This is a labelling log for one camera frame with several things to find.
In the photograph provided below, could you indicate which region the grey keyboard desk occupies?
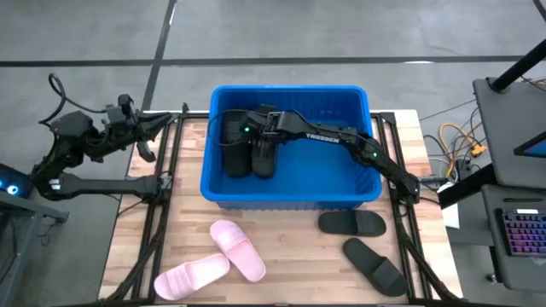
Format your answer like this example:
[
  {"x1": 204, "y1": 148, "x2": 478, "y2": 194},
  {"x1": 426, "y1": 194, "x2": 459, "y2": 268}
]
[{"x1": 480, "y1": 183, "x2": 546, "y2": 294}]

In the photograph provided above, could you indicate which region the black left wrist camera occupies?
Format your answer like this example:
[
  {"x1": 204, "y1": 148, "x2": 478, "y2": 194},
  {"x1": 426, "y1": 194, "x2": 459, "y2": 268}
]
[{"x1": 117, "y1": 93, "x2": 136, "y2": 116}]

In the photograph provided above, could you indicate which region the blue plastic bin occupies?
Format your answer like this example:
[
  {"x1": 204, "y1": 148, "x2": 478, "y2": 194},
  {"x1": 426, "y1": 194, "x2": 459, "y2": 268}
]
[{"x1": 199, "y1": 84, "x2": 384, "y2": 211}]

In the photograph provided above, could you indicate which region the grey metal stand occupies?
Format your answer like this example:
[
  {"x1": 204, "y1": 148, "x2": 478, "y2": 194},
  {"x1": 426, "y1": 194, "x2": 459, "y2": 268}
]
[{"x1": 0, "y1": 190, "x2": 70, "y2": 307}]

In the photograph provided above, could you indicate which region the backlit computer keyboard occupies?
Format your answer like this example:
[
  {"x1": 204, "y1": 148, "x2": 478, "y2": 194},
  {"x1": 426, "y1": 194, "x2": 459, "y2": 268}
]
[{"x1": 496, "y1": 207, "x2": 546, "y2": 258}]

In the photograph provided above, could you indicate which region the black computer with blue light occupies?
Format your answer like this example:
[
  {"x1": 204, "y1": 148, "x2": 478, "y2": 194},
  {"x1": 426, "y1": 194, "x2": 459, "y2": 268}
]
[{"x1": 0, "y1": 163, "x2": 37, "y2": 200}]

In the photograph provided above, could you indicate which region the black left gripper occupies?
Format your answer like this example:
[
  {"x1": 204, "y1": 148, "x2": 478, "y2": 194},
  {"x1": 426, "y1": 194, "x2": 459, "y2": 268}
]
[{"x1": 102, "y1": 106, "x2": 174, "y2": 164}]

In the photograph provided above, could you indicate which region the yellow cable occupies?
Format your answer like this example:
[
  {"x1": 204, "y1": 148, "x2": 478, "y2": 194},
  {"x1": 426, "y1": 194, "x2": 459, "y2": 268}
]
[{"x1": 439, "y1": 122, "x2": 488, "y2": 178}]

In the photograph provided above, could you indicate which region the grey desk top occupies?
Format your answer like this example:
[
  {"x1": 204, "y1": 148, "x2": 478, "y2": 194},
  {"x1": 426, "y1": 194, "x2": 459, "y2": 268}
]
[{"x1": 472, "y1": 76, "x2": 546, "y2": 190}]

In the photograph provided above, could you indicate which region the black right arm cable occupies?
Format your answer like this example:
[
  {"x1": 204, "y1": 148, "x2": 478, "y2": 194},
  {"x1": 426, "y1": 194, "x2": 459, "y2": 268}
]
[{"x1": 207, "y1": 108, "x2": 257, "y2": 148}]

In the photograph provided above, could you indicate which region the black desk foot bar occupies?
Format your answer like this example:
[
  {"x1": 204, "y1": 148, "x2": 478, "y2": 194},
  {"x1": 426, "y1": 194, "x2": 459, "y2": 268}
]
[{"x1": 437, "y1": 163, "x2": 485, "y2": 210}]

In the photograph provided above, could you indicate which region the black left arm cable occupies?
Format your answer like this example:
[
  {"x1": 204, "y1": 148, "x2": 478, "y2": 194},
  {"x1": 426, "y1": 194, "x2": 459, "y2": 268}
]
[{"x1": 39, "y1": 72, "x2": 110, "y2": 125}]

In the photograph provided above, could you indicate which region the desk monitor with blue screen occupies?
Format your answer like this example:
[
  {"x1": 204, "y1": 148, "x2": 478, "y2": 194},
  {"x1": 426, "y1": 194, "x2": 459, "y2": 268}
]
[{"x1": 513, "y1": 130, "x2": 546, "y2": 159}]

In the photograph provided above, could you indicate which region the white paper sheet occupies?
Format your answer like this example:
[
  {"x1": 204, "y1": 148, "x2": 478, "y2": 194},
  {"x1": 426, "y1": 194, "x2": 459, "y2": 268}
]
[{"x1": 440, "y1": 182, "x2": 461, "y2": 230}]

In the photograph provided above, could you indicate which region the black rubber slide sandal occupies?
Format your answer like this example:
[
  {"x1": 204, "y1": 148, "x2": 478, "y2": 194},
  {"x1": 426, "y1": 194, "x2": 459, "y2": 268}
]
[
  {"x1": 221, "y1": 109, "x2": 253, "y2": 178},
  {"x1": 342, "y1": 237, "x2": 410, "y2": 298},
  {"x1": 250, "y1": 135, "x2": 279, "y2": 180},
  {"x1": 317, "y1": 209, "x2": 387, "y2": 238}
]

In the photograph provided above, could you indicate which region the black aluminium table frame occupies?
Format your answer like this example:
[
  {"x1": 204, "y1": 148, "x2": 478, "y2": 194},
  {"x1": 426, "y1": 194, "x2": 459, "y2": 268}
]
[{"x1": 96, "y1": 101, "x2": 464, "y2": 306}]

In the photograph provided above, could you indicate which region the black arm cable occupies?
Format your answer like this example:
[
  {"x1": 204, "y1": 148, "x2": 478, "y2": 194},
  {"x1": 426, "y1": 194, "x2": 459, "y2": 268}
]
[
  {"x1": 207, "y1": 108, "x2": 257, "y2": 148},
  {"x1": 39, "y1": 72, "x2": 110, "y2": 125}
]

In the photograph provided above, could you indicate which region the black monitor pole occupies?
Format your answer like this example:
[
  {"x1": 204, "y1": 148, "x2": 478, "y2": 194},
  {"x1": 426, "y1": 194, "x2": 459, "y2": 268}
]
[{"x1": 488, "y1": 38, "x2": 546, "y2": 93}]

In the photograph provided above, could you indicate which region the pink rubber slide sandal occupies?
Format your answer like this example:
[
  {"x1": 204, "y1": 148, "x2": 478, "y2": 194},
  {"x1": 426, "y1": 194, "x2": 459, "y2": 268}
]
[
  {"x1": 153, "y1": 252, "x2": 232, "y2": 302},
  {"x1": 209, "y1": 218, "x2": 267, "y2": 284}
]

